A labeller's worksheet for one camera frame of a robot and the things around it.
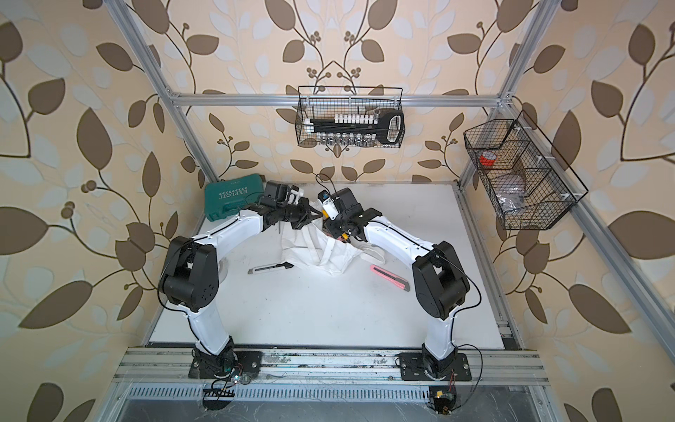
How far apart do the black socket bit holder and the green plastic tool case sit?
470mm

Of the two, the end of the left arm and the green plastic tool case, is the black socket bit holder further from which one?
the green plastic tool case

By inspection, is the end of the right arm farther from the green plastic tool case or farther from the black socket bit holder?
the green plastic tool case

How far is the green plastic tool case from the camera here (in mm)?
1096

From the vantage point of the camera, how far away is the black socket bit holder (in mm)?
823
